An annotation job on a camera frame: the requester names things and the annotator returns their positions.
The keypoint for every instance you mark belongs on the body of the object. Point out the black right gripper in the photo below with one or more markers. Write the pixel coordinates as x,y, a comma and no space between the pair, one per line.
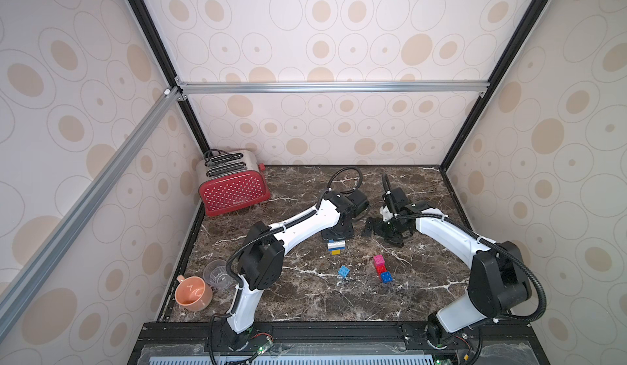
388,229

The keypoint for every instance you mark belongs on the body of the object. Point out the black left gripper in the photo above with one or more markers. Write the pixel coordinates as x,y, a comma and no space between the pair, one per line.
330,236

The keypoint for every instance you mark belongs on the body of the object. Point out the pink square lego brick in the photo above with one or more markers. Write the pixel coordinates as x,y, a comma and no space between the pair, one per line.
378,261

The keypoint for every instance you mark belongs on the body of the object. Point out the red long lego brick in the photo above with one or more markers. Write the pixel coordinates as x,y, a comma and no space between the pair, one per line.
380,269

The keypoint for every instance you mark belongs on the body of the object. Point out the white long lego brick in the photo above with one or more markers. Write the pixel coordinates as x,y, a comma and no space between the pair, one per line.
340,243

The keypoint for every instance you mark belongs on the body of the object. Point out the light blue long lego brick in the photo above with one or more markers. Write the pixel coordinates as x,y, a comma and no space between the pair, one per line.
343,271

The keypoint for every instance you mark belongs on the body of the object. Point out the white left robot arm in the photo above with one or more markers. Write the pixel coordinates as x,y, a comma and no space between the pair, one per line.
258,263

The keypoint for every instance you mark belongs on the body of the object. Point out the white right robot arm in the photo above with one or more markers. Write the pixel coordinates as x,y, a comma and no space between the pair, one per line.
498,277

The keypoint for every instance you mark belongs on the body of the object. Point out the red polka dot toaster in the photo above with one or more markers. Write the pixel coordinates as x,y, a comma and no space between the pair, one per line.
230,181

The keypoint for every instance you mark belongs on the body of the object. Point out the clear plastic cup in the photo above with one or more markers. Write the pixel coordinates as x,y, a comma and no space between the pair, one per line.
216,276

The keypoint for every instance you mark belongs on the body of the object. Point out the orange plastic cup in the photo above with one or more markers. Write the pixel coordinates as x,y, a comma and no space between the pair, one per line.
193,293

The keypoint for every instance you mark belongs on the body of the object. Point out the horizontal aluminium frame bar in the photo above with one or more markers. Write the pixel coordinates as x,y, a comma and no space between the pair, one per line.
330,87

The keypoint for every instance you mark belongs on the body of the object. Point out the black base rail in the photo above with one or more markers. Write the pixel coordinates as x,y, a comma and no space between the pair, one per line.
503,343

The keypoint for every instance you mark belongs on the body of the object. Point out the left aluminium frame bar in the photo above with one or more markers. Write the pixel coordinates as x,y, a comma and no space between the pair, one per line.
27,284

